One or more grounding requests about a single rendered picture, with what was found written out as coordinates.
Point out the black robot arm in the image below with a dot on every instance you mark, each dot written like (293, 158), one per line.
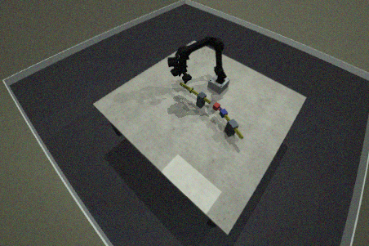
(182, 55)

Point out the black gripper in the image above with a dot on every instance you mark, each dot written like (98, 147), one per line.
(186, 77)

